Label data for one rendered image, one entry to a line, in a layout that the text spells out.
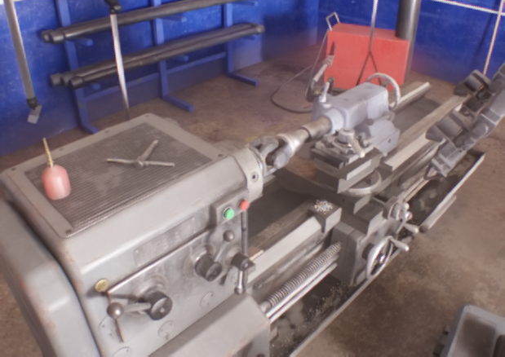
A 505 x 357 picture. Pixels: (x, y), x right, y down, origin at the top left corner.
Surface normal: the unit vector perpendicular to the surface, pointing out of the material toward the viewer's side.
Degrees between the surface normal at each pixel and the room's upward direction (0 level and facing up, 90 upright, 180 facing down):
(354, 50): 90
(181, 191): 45
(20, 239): 0
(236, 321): 32
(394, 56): 90
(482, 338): 0
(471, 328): 0
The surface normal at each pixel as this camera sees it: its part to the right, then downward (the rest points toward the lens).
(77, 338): 0.71, 0.38
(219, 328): 0.38, -0.51
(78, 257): 0.51, -0.33
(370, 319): 0.00, -0.84
